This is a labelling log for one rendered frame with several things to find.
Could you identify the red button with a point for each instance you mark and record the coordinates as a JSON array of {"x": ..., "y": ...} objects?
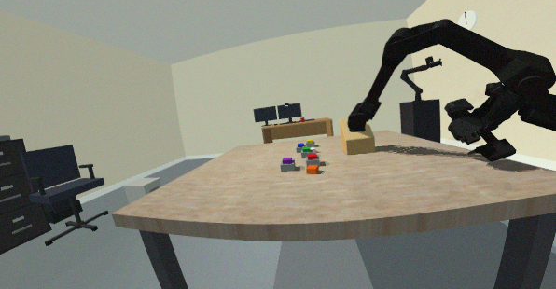
[{"x": 312, "y": 159}]

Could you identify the blue button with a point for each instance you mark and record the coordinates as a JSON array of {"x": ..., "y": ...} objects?
[{"x": 300, "y": 147}]

